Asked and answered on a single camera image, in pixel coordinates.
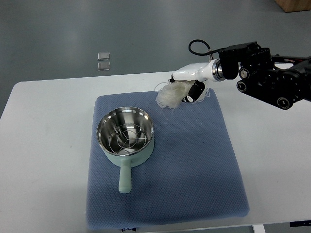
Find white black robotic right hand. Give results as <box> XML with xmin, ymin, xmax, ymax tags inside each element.
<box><xmin>169</xmin><ymin>59</ymin><xmax>224</xmax><ymax>103</ymax></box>

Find white vermicelli noodle bundle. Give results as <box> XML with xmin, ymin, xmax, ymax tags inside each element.
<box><xmin>155</xmin><ymin>81</ymin><xmax>210</xmax><ymax>121</ymax></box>

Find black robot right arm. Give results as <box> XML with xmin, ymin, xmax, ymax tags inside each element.
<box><xmin>199</xmin><ymin>40</ymin><xmax>311</xmax><ymax>110</ymax></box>

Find mint green steel pot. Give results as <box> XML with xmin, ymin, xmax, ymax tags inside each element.
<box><xmin>96</xmin><ymin>107</ymin><xmax>155</xmax><ymax>194</ymax></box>

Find lower metal floor plate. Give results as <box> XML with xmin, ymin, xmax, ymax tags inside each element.
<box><xmin>97</xmin><ymin>61</ymin><xmax>110</xmax><ymax>71</ymax></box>

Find metal floor plate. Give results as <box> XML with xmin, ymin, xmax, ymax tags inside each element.
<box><xmin>97</xmin><ymin>52</ymin><xmax>110</xmax><ymax>61</ymax></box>
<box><xmin>97</xmin><ymin>61</ymin><xmax>110</xmax><ymax>71</ymax></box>

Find upper metal floor plate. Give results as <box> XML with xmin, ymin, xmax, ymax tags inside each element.
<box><xmin>97</xmin><ymin>52</ymin><xmax>110</xmax><ymax>61</ymax></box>

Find blue textured table mat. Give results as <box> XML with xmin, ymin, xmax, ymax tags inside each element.
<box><xmin>86</xmin><ymin>90</ymin><xmax>249</xmax><ymax>230</ymax></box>

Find brown cardboard box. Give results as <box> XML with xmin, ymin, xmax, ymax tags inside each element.
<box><xmin>275</xmin><ymin>0</ymin><xmax>311</xmax><ymax>13</ymax></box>

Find round wire steamer rack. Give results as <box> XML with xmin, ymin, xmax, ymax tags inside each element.
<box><xmin>109</xmin><ymin>124</ymin><xmax>148</xmax><ymax>150</ymax></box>

